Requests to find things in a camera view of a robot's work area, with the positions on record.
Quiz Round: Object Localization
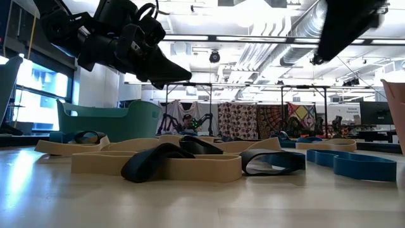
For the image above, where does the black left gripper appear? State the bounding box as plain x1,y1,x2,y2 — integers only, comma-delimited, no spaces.
77,18,193,91

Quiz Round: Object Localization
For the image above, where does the beige rubber band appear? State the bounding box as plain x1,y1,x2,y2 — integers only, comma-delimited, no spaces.
109,134,216,153
34,135,111,156
295,138,358,153
70,150,244,184
202,136,282,155

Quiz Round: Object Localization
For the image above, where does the white hanging cloth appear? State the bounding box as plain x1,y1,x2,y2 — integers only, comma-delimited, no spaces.
161,100,219,136

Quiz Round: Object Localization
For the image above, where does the light green plastic basket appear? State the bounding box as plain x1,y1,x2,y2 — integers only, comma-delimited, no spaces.
56,99,163,143

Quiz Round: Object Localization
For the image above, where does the person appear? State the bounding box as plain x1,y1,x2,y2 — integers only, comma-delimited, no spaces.
180,113,199,133

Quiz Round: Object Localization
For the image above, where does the small black ceiling lamp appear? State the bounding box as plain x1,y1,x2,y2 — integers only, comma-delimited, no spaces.
342,77,361,87

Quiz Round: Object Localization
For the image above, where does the black overhead rig beam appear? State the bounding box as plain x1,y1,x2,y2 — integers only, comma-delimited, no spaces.
158,34,405,46

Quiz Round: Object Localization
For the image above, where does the dotted hanging cloth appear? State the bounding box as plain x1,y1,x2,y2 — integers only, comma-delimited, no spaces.
217,101,258,138

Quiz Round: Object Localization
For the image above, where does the black background monitor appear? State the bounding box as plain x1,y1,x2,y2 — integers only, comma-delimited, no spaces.
359,101,395,126

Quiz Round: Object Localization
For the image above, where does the colourful diamond hanging cloth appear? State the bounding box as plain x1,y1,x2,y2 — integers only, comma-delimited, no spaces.
287,102,318,136

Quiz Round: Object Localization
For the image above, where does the orange plastic basket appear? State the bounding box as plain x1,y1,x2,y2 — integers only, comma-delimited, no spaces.
381,79,405,156

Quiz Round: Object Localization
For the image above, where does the black background desk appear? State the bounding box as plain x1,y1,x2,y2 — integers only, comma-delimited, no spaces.
343,124,402,144

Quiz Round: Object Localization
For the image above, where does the brown mandala hanging cloth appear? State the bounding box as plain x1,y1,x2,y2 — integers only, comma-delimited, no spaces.
256,104,288,139

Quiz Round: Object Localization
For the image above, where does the black roller blind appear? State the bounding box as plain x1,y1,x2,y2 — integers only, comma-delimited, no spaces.
0,0,78,71

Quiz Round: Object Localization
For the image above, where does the black metal frame stand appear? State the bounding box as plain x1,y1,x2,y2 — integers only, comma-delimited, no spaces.
163,82,213,137
280,84,329,139

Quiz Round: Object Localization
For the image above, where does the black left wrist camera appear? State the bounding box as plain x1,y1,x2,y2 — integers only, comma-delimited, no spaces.
135,13,166,48

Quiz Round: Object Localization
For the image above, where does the black hanging dome camera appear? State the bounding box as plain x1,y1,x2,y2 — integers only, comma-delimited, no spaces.
208,49,221,64

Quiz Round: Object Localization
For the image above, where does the silver ventilation duct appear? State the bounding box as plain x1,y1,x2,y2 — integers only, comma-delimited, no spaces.
240,0,330,68

